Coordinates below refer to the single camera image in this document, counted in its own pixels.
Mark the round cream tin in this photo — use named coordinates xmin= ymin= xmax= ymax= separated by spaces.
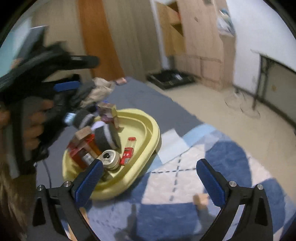
xmin=99 ymin=150 xmax=120 ymax=171

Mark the red cigarette pack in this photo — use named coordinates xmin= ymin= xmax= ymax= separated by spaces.
xmin=67 ymin=126 xmax=102 ymax=169

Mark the yellow plastic basin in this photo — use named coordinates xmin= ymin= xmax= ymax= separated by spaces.
xmin=62 ymin=108 xmax=160 ymax=200

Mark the small black foam cylinder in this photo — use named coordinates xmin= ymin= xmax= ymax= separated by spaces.
xmin=72 ymin=109 xmax=95 ymax=130

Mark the black tray on floor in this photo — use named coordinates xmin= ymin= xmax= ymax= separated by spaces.
xmin=147 ymin=70 xmax=195 ymax=90

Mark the grey bed sheet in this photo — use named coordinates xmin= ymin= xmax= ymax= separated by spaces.
xmin=37 ymin=77 xmax=203 ymax=187

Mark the large black white foam cylinder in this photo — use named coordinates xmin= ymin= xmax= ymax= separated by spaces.
xmin=94 ymin=123 xmax=121 ymax=152

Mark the blue white checkered rug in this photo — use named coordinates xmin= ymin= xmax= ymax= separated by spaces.
xmin=88 ymin=131 xmax=295 ymax=240

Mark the power strip with cable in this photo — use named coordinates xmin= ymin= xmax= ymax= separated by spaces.
xmin=224 ymin=90 xmax=260 ymax=119

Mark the black folding table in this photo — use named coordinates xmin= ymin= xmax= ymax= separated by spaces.
xmin=252 ymin=50 xmax=295 ymax=118

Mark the white plastic bag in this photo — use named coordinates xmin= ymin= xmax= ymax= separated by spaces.
xmin=217 ymin=9 xmax=235 ymax=36

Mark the red silver lighter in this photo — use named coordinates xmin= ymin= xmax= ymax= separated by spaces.
xmin=120 ymin=137 xmax=137 ymax=166

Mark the large red white carton box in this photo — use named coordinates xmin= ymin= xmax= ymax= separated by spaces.
xmin=97 ymin=102 xmax=119 ymax=129

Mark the person left hand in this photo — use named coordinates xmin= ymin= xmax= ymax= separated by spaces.
xmin=0 ymin=99 xmax=54 ymax=151

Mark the pile of clothes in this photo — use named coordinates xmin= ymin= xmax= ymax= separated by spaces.
xmin=70 ymin=77 xmax=116 ymax=109

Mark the beige curtain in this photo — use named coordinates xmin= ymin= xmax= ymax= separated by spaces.
xmin=31 ymin=1 xmax=162 ymax=81

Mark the wooden wardrobe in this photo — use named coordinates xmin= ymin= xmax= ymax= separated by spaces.
xmin=155 ymin=1 xmax=236 ymax=90

